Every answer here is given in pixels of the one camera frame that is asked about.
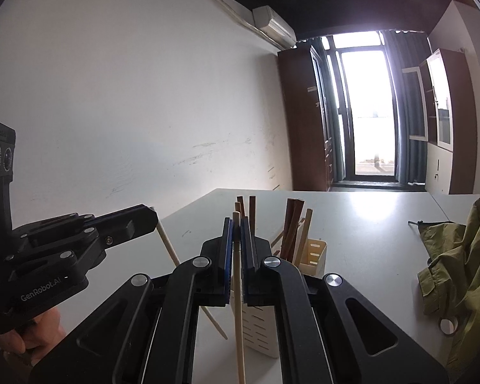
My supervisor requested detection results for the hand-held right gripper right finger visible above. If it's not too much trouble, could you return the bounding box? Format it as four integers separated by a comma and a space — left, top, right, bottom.
242, 216, 451, 384

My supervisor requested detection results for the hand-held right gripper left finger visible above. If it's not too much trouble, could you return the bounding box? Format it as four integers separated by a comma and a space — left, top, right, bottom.
28, 217, 233, 384

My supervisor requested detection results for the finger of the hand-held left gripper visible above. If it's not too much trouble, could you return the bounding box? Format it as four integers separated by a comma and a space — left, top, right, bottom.
8, 205, 158, 276
12, 213, 97, 244

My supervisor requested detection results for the light wooden chopstick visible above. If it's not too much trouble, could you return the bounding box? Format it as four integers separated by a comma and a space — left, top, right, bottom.
149, 206, 228, 340
232, 211, 246, 384

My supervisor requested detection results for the group of wooden chopsticks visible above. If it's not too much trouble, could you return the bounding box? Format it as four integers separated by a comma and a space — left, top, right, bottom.
234, 195, 315, 268

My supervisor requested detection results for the cream slotted utensil holder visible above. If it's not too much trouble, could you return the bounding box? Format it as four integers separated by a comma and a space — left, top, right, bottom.
229, 238, 328, 358

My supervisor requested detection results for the person's left hand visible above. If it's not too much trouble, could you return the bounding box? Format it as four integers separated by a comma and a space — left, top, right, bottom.
0, 308, 67, 364

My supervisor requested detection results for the dark brown wooden wardrobe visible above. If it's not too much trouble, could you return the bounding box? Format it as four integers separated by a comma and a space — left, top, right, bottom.
277, 44, 337, 193

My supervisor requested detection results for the dark grey curtain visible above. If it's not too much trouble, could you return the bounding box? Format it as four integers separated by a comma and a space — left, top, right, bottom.
382, 30, 428, 187

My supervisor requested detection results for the glass balcony door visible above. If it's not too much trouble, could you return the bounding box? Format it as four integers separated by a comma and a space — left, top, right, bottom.
328, 31, 398, 187

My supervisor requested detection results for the brown tape roll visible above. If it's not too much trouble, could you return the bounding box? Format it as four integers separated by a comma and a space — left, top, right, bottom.
439, 317, 460, 337

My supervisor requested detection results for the olive green jacket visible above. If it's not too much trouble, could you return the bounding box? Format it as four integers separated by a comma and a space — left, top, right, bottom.
408, 186, 480, 372

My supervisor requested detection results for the white air conditioner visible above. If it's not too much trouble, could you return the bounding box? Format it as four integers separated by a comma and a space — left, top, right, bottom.
252, 5, 297, 49

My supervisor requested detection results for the brown cabinet with glass doors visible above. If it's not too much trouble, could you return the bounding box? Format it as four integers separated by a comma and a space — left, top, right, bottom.
402, 48, 478, 196

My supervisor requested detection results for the white wall pipe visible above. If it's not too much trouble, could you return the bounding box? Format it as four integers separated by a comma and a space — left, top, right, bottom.
152, 0, 281, 51

